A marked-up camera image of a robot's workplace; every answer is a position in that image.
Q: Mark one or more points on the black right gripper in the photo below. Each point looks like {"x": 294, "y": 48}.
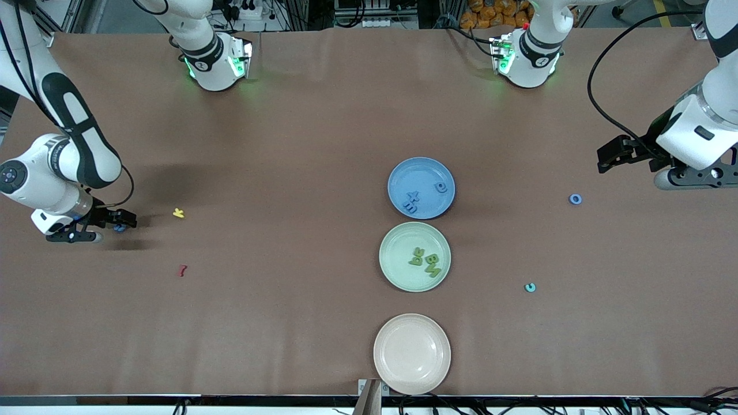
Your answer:
{"x": 102, "y": 217}

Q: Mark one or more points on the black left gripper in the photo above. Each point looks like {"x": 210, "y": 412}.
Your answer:
{"x": 647, "y": 143}

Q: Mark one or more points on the blue foam letter e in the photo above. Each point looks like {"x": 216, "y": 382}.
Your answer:
{"x": 440, "y": 188}

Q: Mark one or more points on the green foam letter B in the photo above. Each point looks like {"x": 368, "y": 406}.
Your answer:
{"x": 432, "y": 258}

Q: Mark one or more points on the blue foam letter m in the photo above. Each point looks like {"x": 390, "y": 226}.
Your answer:
{"x": 410, "y": 206}

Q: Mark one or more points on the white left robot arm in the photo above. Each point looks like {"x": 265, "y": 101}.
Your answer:
{"x": 536, "y": 57}

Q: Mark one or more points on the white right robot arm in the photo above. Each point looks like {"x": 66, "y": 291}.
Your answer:
{"x": 81, "y": 155}

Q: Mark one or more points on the yellow foam letter K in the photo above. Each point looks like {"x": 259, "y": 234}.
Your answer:
{"x": 179, "y": 213}

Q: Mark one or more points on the blue foam letter O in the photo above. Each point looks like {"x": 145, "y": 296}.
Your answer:
{"x": 571, "y": 199}

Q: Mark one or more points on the red foam letter I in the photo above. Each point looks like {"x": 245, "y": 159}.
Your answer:
{"x": 182, "y": 271}

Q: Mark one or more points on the pile of orange objects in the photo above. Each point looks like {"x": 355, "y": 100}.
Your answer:
{"x": 490, "y": 14}

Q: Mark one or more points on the brown table cover sheet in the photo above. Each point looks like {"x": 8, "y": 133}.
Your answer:
{"x": 288, "y": 317}

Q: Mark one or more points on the blue plate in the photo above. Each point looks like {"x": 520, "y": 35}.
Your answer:
{"x": 421, "y": 173}

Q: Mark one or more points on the white power strip with plugs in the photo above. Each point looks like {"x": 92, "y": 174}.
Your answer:
{"x": 251, "y": 11}

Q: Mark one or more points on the pale green plate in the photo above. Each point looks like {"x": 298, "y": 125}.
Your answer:
{"x": 398, "y": 271}

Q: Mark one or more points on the beige plate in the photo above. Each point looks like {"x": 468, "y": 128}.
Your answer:
{"x": 412, "y": 354}

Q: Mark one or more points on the aluminium frame profile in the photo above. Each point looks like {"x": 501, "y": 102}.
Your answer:
{"x": 702, "y": 31}
{"x": 68, "y": 14}

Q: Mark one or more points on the metal table edge rail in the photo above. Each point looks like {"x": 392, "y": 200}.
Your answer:
{"x": 173, "y": 400}

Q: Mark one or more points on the grey metal bracket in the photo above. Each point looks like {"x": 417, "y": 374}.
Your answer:
{"x": 372, "y": 397}

